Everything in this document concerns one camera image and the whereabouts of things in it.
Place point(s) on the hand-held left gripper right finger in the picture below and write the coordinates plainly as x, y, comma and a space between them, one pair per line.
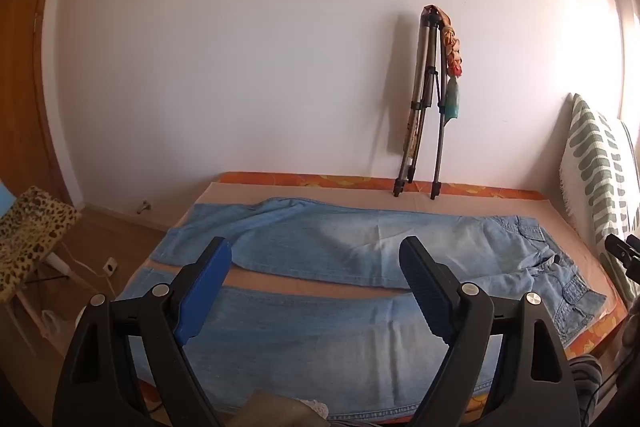
425, 287

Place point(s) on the light blue denim pants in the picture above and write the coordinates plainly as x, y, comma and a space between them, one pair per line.
310, 242

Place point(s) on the grey metal tripod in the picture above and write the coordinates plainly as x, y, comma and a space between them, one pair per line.
440, 142

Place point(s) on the metal door stopper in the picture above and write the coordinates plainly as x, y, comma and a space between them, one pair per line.
144, 206

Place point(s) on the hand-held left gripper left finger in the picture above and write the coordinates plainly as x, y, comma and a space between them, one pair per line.
207, 287

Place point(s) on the wooden door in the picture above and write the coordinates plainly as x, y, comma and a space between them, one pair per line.
25, 82

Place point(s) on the teal cloth piece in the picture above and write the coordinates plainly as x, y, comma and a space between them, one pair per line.
453, 102

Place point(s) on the white green patterned pillow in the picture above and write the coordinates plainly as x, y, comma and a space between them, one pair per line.
595, 167

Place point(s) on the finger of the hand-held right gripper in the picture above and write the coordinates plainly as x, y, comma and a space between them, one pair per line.
615, 247

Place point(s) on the leopard print stool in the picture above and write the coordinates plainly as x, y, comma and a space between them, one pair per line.
30, 237

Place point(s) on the yellow floral cloth strip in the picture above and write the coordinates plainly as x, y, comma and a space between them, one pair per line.
412, 132

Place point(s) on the white power socket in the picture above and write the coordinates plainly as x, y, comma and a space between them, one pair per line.
109, 266

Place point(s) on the orange braided scarf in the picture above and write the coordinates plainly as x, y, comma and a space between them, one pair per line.
454, 52

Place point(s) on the light blue object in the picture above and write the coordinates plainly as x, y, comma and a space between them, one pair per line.
5, 202

